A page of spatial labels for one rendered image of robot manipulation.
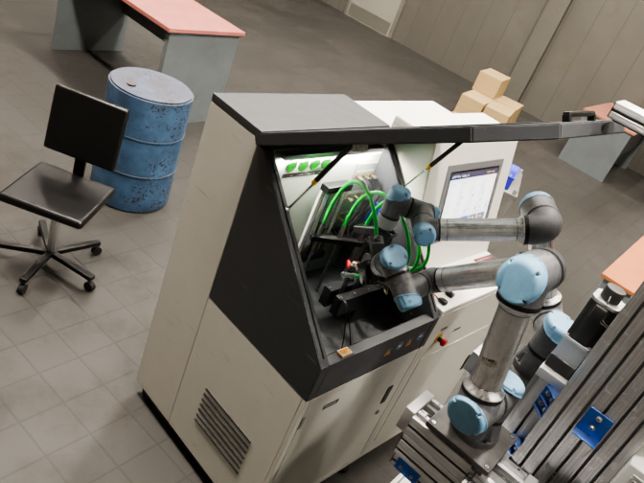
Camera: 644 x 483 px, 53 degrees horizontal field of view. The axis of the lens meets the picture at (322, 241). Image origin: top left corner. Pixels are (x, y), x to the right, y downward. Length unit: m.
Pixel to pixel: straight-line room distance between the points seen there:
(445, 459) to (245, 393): 0.79
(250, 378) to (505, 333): 1.06
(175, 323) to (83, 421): 0.61
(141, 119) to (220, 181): 1.77
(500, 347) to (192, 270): 1.30
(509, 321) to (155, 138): 2.86
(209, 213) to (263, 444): 0.87
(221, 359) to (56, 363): 0.98
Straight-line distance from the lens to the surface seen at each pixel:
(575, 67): 10.81
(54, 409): 3.06
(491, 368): 1.76
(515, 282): 1.63
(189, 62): 5.52
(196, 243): 2.49
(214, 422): 2.68
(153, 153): 4.14
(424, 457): 2.15
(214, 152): 2.34
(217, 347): 2.53
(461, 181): 2.79
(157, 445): 2.99
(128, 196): 4.28
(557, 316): 2.40
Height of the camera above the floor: 2.30
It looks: 29 degrees down
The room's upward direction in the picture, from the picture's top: 22 degrees clockwise
